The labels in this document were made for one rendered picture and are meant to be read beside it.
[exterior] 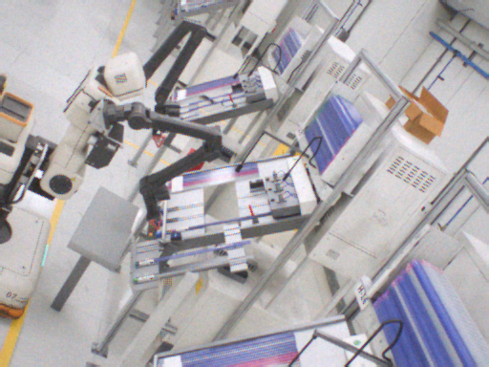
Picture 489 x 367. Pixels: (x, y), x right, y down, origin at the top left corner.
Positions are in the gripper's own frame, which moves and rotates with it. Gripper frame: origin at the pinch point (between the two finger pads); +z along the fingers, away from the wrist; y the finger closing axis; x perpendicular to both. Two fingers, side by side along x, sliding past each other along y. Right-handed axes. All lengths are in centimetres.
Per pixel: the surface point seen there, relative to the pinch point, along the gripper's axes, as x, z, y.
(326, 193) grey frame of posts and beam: -81, -9, -13
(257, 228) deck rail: -47.4, 4.9, -9.6
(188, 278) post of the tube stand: -14.4, 5.5, -38.6
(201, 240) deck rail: -20.2, 5.3, -9.9
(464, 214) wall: -186, 92, 99
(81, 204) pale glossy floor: 68, 37, 113
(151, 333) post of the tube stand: 9, 31, -39
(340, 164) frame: -90, -21, -11
